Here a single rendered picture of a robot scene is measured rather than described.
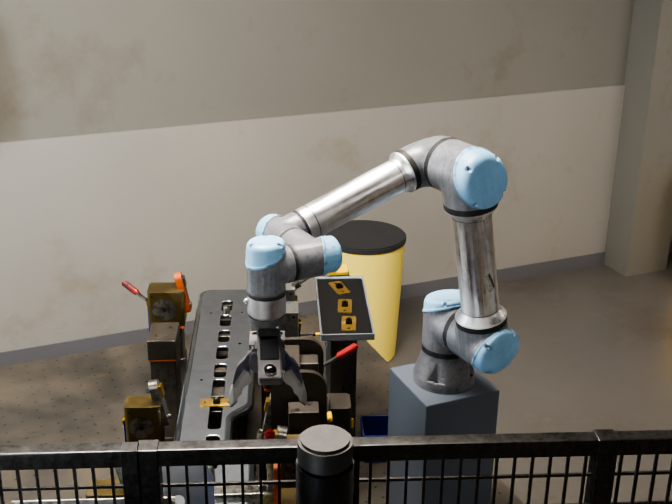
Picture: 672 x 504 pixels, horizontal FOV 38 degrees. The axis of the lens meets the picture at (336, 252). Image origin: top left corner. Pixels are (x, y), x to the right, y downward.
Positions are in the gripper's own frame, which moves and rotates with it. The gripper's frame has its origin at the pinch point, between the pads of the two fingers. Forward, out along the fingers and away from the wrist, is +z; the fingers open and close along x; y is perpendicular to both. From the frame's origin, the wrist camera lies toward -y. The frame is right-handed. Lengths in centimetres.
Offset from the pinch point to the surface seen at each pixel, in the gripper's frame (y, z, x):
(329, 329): 55, 10, -15
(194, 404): 46, 26, 19
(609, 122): 366, 37, -192
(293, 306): 80, 15, -6
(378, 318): 243, 100, -49
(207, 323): 92, 26, 19
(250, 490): -0.6, 19.2, 3.9
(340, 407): 30.2, 18.4, -16.6
